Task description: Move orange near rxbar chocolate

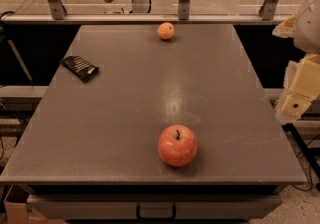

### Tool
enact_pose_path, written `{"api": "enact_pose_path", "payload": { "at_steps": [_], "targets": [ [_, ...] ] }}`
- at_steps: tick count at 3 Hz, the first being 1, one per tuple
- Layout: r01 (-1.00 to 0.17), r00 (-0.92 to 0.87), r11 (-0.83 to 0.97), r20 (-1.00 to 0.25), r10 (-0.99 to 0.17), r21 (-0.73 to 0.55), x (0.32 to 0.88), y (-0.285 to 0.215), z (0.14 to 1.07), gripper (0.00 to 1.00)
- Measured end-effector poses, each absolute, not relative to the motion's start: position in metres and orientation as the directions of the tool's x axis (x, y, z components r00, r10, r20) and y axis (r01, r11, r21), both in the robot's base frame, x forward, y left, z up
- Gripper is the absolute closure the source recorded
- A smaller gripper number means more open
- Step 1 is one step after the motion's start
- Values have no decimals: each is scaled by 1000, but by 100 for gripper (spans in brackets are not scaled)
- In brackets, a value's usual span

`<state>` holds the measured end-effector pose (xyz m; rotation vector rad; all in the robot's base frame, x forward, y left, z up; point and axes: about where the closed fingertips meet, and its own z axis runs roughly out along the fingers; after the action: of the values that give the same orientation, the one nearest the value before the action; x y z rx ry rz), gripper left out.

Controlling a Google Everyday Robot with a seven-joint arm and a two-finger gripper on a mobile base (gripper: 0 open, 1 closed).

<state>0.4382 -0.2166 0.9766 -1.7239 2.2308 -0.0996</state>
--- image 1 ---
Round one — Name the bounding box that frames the black cable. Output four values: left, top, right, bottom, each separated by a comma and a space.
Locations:
292, 133, 320, 193

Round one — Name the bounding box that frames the cardboard box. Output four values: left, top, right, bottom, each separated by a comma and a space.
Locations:
4, 185, 65, 224

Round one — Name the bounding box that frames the grey table drawer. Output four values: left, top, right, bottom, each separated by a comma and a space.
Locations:
27, 194, 282, 221

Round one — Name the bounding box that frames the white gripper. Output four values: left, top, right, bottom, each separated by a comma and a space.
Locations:
272, 0, 320, 119

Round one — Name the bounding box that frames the black rxbar chocolate wrapper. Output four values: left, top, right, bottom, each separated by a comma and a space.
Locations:
60, 56, 99, 82

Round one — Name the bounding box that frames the small orange fruit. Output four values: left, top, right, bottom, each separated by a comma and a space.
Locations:
157, 22, 175, 40

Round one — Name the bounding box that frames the black drawer handle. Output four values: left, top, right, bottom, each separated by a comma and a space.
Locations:
135, 204, 176, 221

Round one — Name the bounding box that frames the metal rail bar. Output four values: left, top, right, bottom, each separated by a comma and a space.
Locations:
1, 14, 289, 24

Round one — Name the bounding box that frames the red apple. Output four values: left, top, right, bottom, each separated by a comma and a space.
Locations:
158, 124, 198, 167

